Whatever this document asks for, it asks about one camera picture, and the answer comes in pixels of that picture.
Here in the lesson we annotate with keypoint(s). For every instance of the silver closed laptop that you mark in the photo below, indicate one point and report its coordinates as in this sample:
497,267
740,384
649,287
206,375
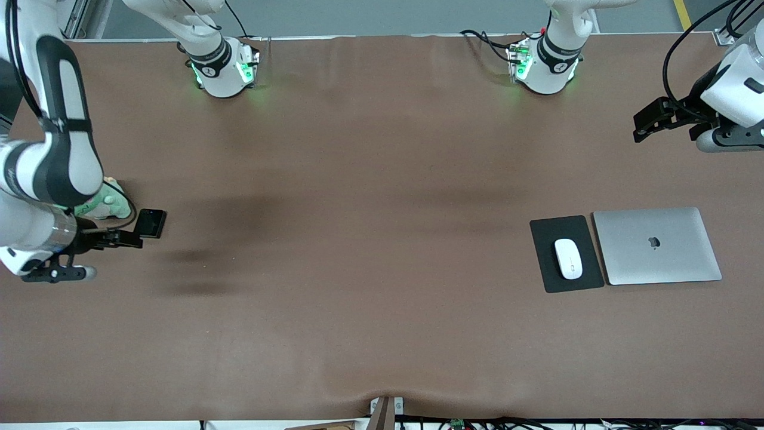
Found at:
656,257

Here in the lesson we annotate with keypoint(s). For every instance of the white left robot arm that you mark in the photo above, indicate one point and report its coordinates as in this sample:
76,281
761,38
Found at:
552,68

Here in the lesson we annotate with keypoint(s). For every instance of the brown table cover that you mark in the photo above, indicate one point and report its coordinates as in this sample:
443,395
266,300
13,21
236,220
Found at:
298,328

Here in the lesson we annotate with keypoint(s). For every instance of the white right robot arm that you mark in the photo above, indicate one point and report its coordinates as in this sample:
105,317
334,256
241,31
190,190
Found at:
27,230

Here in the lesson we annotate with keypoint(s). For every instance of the black phone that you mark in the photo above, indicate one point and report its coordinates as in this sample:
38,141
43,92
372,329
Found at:
151,223

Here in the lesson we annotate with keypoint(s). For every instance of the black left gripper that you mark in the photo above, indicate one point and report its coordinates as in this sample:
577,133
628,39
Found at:
695,103

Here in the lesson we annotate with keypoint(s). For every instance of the aluminium frame profile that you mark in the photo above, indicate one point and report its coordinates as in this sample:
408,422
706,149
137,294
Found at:
77,21
725,37

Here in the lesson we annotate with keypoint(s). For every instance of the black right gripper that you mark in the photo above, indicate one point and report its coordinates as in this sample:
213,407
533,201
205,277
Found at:
89,238

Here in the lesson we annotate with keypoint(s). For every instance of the white computer mouse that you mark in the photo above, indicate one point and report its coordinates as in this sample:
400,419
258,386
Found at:
569,258

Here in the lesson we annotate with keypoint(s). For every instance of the black mouse pad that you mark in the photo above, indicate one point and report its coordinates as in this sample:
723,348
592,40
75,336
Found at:
543,269

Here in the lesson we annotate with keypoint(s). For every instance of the grey table edge bracket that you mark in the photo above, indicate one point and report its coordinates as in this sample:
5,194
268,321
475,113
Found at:
385,412

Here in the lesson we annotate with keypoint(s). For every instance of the green dinosaur plush toy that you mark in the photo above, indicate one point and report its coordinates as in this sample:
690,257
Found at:
113,206

